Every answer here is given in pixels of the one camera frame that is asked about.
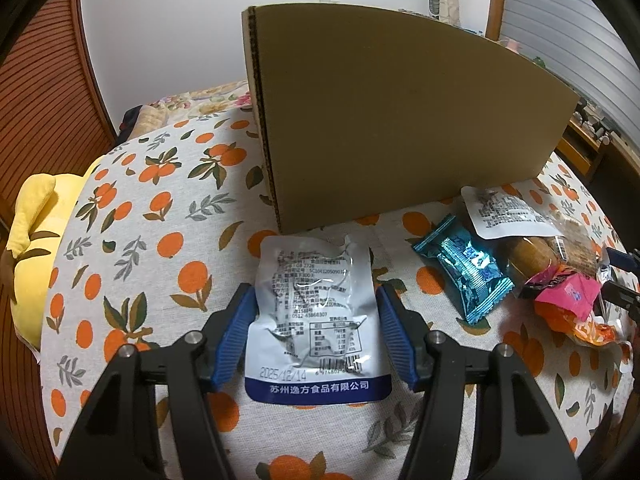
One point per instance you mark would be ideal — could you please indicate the orange snack packet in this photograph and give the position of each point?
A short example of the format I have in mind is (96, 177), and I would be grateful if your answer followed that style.
(595, 332)

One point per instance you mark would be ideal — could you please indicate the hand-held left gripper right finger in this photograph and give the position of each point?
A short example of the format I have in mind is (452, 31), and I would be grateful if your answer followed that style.
(395, 330)

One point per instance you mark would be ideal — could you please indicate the brown cake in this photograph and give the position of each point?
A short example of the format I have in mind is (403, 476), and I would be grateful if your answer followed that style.
(530, 257)

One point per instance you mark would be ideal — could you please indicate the floral quilt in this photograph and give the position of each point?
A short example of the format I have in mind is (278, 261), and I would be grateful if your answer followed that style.
(200, 97)

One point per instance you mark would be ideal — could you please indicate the pink snack packet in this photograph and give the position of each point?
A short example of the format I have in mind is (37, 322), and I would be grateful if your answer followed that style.
(575, 295)

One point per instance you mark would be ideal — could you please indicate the white foil snack pouch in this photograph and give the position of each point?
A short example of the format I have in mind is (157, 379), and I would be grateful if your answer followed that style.
(310, 310)
(505, 215)

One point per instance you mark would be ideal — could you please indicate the wooden slatted wardrobe door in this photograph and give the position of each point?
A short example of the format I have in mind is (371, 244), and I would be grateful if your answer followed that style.
(45, 85)

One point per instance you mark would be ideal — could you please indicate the white slatted blind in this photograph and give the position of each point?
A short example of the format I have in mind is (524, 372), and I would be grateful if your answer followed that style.
(555, 25)

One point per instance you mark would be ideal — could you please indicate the beige wafer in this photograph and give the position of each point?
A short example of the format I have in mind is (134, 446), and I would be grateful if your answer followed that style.
(577, 250)

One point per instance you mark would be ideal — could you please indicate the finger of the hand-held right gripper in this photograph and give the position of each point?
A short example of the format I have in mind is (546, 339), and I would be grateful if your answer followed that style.
(625, 297)
(625, 257)

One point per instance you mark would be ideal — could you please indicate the clutter of small bottles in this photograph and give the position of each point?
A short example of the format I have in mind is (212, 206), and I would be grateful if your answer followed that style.
(597, 120)

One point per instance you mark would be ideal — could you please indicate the brown cardboard box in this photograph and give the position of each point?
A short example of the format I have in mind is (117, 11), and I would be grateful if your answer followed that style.
(400, 110)

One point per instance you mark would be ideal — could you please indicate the yellow plush toy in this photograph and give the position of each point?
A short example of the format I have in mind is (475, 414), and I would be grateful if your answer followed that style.
(35, 260)

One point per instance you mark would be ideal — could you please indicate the teal foil snack packet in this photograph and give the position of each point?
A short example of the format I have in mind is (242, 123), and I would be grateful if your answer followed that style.
(467, 265)

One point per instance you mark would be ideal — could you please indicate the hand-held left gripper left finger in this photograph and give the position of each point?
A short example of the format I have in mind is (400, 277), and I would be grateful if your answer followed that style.
(237, 330)

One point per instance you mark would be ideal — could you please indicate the wooden cabinet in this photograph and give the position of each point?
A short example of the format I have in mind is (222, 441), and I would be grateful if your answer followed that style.
(585, 152)

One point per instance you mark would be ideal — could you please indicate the orange fruit print bedsheet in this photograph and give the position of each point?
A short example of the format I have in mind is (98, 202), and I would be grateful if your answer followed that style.
(165, 210)

